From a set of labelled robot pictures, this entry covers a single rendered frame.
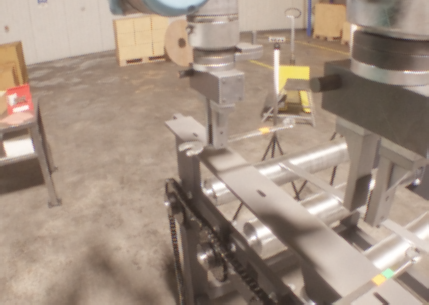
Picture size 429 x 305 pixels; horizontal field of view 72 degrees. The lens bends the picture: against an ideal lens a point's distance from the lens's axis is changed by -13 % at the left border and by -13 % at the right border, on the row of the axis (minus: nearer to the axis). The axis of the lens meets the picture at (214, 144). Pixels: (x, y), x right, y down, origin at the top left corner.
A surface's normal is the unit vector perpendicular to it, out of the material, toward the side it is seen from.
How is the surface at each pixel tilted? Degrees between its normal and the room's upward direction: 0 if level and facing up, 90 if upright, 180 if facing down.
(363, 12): 91
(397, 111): 90
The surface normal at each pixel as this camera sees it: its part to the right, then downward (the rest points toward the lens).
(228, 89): 0.44, 0.37
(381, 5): -0.71, 0.33
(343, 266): -0.04, -0.90
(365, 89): -0.90, 0.22
